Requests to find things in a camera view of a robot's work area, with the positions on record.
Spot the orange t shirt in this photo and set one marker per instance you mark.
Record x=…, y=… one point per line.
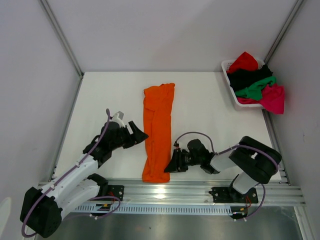
x=157, y=123

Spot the aluminium mounting rail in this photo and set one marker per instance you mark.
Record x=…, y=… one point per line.
x=196, y=192

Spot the white plastic laundry basket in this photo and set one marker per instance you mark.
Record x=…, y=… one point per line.
x=225, y=65

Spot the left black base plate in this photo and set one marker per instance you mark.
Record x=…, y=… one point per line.
x=112, y=190

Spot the magenta t shirt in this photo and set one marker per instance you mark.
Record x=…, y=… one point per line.
x=273, y=99

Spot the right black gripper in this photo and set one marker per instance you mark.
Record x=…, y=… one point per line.
x=179, y=160

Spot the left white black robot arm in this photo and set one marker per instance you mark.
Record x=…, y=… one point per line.
x=44, y=209

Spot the slotted grey cable duct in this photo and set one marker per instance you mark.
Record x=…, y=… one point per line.
x=127, y=208

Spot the green t shirt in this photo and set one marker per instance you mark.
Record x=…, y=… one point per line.
x=254, y=91

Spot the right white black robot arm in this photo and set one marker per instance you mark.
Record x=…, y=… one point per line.
x=257, y=161

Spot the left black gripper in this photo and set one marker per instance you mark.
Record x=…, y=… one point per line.
x=138, y=135

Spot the red t shirt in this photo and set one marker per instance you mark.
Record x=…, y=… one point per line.
x=244, y=62

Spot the black t shirt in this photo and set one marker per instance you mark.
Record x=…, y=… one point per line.
x=242, y=79

